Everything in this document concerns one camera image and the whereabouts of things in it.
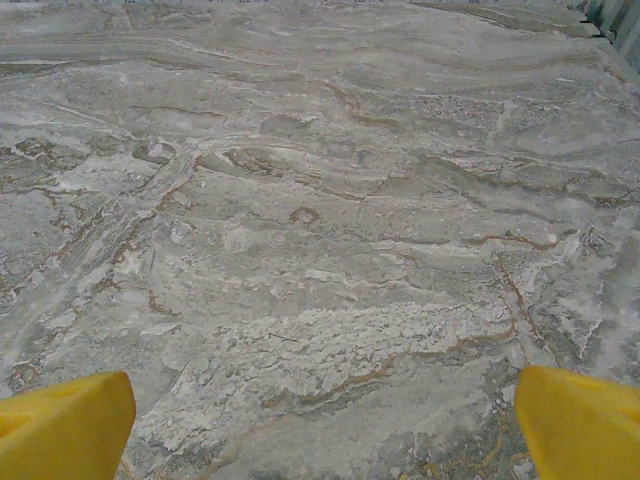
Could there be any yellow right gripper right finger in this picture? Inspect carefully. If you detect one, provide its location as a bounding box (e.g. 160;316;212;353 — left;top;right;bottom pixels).
514;365;640;480

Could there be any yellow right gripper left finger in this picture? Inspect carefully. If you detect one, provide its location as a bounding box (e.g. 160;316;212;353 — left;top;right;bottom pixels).
0;370;137;480

